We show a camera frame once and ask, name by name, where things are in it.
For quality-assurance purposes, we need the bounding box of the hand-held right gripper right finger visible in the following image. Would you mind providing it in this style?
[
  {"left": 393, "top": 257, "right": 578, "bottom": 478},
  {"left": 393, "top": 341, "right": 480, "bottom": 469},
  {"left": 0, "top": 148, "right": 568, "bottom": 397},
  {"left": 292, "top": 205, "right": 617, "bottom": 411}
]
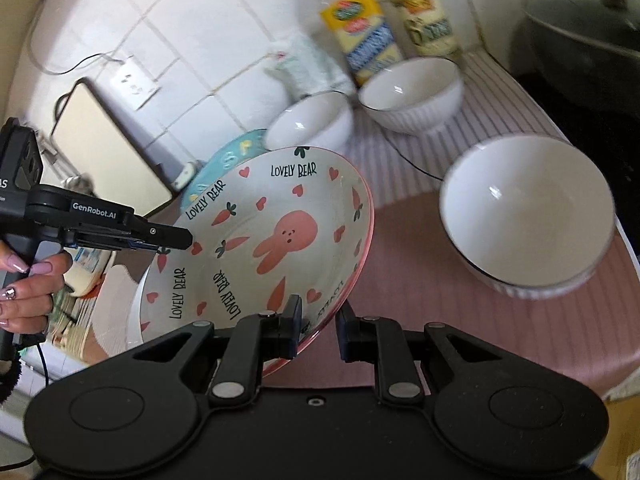
[{"left": 338, "top": 302, "right": 501, "bottom": 408}]

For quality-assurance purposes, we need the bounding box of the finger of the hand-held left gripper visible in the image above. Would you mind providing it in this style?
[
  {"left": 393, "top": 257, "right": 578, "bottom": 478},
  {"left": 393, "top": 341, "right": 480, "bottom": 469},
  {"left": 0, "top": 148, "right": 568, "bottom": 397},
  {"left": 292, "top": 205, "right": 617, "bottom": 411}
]
[
  {"left": 120, "top": 216, "right": 194, "bottom": 252},
  {"left": 75, "top": 236, "right": 171, "bottom": 257}
]

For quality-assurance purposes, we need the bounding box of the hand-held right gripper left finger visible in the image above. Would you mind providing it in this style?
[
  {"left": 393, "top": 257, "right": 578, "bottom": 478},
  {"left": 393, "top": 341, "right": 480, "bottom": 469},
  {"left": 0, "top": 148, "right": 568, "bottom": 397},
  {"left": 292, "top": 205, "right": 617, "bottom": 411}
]
[{"left": 132, "top": 295, "right": 304, "bottom": 408}]

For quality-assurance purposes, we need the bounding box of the teal patterned plate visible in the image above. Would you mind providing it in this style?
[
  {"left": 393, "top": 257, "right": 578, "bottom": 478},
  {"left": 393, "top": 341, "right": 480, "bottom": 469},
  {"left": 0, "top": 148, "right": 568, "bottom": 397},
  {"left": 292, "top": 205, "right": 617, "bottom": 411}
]
[{"left": 180, "top": 129, "right": 271, "bottom": 211}]

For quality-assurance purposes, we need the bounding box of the rabbit print pink-rimmed plate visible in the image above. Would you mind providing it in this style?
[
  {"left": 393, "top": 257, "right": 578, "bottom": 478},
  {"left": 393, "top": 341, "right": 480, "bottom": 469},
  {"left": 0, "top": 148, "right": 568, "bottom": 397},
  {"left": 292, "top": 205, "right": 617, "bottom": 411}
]
[{"left": 140, "top": 146, "right": 375, "bottom": 378}]

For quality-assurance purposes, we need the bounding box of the white ribbed bowl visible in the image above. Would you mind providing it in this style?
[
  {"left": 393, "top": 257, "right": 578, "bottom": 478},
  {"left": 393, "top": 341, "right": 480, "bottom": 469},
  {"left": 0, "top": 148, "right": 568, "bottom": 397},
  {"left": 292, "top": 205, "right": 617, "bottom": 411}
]
[
  {"left": 265, "top": 91, "right": 356, "bottom": 154},
  {"left": 359, "top": 56, "right": 464, "bottom": 136},
  {"left": 439, "top": 135, "right": 617, "bottom": 302}
]

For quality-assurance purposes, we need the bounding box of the person's left hand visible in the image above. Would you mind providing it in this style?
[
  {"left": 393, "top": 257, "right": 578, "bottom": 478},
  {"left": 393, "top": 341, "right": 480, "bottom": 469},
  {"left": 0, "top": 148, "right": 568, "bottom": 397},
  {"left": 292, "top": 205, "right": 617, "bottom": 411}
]
[{"left": 0, "top": 240, "right": 74, "bottom": 334}]

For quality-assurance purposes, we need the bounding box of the small cream bowl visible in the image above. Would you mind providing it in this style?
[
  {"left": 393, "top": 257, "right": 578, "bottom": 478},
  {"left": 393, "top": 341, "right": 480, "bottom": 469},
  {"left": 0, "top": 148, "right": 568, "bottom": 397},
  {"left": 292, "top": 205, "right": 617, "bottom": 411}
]
[{"left": 64, "top": 249, "right": 117, "bottom": 297}]

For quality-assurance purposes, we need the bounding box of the white cutting board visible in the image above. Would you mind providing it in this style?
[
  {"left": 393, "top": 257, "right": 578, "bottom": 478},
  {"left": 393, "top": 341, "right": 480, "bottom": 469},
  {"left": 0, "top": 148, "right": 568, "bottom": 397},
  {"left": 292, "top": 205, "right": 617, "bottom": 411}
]
[{"left": 49, "top": 77, "right": 177, "bottom": 217}]

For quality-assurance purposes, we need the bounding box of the white seasoning packet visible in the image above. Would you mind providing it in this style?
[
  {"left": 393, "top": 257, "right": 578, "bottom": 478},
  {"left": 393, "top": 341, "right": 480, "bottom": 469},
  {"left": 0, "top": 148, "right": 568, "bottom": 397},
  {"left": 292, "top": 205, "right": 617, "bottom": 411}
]
[{"left": 266, "top": 35, "right": 343, "bottom": 102}]

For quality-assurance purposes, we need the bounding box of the yellow label oil bottle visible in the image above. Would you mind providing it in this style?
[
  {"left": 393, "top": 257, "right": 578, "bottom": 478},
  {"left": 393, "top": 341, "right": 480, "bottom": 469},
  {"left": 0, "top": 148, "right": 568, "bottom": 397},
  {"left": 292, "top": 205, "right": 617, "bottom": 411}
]
[{"left": 295, "top": 0, "right": 407, "bottom": 89}]

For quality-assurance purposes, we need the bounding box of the black stove top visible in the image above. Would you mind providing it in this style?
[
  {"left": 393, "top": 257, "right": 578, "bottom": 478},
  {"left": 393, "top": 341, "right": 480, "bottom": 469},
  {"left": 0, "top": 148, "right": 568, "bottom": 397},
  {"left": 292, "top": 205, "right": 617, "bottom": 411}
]
[{"left": 515, "top": 67, "right": 640, "bottom": 266}]

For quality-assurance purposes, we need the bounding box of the clear vinegar bottle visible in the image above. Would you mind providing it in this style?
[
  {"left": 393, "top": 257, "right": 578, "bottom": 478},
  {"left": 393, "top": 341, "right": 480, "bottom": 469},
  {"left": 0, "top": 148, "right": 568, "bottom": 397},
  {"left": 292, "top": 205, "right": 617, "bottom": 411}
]
[{"left": 384, "top": 0, "right": 463, "bottom": 62}]

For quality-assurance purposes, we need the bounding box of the dark pot with lid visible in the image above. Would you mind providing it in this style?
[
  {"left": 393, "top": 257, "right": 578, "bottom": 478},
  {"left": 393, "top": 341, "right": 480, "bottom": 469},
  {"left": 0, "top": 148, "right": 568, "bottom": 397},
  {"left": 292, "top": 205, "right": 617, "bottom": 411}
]
[{"left": 520, "top": 0, "right": 640, "bottom": 111}]

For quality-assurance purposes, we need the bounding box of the white wall socket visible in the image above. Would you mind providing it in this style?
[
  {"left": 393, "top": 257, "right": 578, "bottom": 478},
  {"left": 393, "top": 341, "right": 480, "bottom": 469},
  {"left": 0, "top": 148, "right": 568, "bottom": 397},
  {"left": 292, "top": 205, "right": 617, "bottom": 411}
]
[{"left": 111, "top": 55, "right": 162, "bottom": 110}]

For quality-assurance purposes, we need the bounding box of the thin dark power cable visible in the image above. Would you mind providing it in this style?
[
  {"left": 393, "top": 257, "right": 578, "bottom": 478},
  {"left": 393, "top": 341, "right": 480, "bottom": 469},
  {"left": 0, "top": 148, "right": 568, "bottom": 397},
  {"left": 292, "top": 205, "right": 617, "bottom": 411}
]
[{"left": 27, "top": 20, "right": 128, "bottom": 77}]

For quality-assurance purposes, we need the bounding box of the thin black cable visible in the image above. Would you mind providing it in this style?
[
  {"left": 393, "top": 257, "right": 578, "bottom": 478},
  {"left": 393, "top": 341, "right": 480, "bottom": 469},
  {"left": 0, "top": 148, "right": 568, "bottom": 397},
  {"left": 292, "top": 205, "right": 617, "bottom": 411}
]
[{"left": 305, "top": 90, "right": 445, "bottom": 181}]

